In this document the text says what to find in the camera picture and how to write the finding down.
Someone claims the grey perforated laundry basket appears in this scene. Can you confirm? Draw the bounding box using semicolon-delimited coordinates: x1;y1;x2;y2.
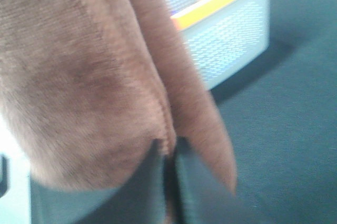
1;0;269;223

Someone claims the brown towel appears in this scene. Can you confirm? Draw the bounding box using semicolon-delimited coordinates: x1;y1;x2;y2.
1;0;236;192

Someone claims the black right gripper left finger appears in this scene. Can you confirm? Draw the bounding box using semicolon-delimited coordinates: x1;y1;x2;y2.
76;140;166;224

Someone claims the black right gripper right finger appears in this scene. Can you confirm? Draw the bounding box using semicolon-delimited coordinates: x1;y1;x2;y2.
173;137;271;223

